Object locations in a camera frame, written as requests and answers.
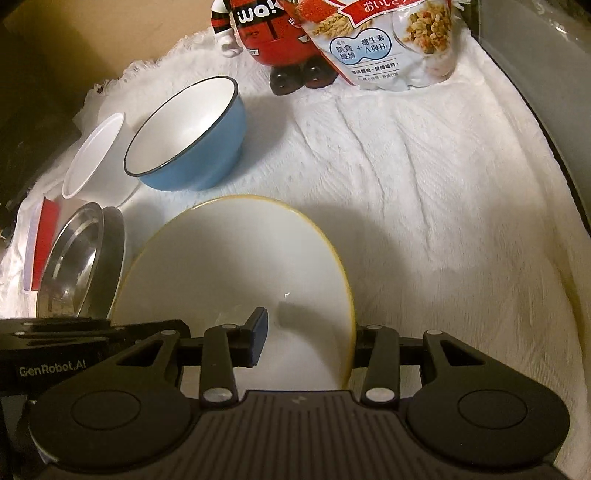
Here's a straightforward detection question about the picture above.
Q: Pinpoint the cereal bag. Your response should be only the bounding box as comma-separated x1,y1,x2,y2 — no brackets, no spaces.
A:
281,0,468,87

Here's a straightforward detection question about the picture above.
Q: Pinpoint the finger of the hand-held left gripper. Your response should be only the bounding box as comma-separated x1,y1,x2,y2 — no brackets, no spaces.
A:
108,319,191,346

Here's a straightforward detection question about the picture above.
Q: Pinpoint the white plastic bowl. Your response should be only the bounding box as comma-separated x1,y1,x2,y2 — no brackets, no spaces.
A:
61,112,139,209

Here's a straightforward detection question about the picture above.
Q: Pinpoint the blue enamel bowl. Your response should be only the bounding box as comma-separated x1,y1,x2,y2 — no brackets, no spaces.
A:
124,76,246,192

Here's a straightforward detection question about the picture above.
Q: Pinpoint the black flat box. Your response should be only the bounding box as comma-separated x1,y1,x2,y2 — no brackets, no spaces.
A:
0,88,86,208

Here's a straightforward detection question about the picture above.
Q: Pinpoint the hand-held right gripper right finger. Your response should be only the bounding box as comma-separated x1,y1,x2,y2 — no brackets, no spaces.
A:
353,323,490,401

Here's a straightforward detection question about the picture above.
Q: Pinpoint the dark grey appliance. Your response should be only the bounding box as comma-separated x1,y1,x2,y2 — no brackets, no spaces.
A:
478,0,591,308

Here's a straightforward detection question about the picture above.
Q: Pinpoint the red robot toy figure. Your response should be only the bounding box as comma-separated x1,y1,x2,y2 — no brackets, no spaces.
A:
210,0,340,96

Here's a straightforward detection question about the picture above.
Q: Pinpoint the yellow-rimmed white bowl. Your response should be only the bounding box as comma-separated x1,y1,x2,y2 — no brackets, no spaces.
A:
112,195,357,391

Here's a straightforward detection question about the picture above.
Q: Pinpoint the white fringed cloth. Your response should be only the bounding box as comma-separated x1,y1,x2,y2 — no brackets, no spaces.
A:
0,14,583,342

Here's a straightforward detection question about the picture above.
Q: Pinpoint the stainless steel bowl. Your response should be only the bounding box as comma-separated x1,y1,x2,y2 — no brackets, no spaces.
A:
34,203,127,320

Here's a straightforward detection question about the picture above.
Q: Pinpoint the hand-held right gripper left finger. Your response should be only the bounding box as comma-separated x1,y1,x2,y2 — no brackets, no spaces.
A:
115,306,270,401

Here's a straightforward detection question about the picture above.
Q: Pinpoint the red box with clear lid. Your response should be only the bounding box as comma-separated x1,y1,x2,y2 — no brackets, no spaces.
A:
23,196,63,294

